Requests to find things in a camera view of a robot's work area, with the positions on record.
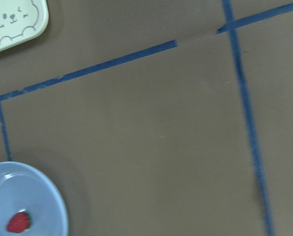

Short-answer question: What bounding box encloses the red strawberry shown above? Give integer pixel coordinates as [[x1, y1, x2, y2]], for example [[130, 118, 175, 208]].
[[6, 211, 31, 234]]

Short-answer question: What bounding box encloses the cream bear tray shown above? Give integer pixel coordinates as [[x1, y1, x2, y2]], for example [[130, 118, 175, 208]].
[[0, 0, 49, 52]]

